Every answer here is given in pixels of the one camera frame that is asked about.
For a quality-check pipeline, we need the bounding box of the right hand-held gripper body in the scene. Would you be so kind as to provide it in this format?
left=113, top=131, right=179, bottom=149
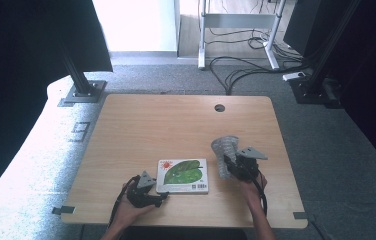
left=228, top=145, right=269, bottom=184

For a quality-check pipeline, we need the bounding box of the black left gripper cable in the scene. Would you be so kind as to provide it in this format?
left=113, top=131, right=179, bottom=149
left=107, top=174, right=142, bottom=230

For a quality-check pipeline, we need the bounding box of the bundle of black floor cables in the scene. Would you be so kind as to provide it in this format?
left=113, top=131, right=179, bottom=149
left=207, top=26, right=314, bottom=97

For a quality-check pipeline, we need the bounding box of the white desk frame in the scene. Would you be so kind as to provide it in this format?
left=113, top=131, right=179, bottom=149
left=197, top=0, right=287, bottom=71

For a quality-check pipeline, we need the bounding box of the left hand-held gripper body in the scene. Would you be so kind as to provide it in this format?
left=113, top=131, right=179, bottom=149
left=126, top=170, right=164, bottom=210

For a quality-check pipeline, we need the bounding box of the grey floor tape mark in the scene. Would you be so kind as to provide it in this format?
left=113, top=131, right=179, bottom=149
left=69, top=121, right=91, bottom=143

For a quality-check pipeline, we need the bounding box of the white power strip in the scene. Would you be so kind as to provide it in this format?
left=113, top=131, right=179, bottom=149
left=282, top=70, right=308, bottom=82

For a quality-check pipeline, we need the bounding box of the dark flat panel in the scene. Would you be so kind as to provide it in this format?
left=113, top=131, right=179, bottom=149
left=282, top=0, right=324, bottom=58

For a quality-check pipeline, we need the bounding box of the black stand with dark base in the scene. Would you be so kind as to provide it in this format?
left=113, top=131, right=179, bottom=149
left=288, top=0, right=361, bottom=110

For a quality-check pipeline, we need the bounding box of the white panel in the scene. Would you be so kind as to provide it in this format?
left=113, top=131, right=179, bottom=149
left=91, top=0, right=181, bottom=58

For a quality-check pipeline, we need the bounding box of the black curtain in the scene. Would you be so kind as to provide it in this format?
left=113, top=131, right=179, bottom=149
left=0, top=0, right=114, bottom=218

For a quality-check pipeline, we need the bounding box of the person's left hand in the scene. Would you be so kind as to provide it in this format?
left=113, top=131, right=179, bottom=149
left=113, top=195, right=158, bottom=230

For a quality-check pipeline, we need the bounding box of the person's right hand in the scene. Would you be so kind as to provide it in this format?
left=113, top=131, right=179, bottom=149
left=238, top=172, right=269, bottom=210

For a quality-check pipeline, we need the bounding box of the black stand with base plate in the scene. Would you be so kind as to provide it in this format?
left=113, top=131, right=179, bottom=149
left=57, top=43, right=108, bottom=108

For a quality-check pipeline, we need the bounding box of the grey knitted cloth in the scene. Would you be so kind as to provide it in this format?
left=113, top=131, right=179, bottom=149
left=210, top=134, right=241, bottom=181

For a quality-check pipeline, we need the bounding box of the caterpillar picture board book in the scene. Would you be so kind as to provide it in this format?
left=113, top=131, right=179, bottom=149
left=155, top=158, right=210, bottom=195

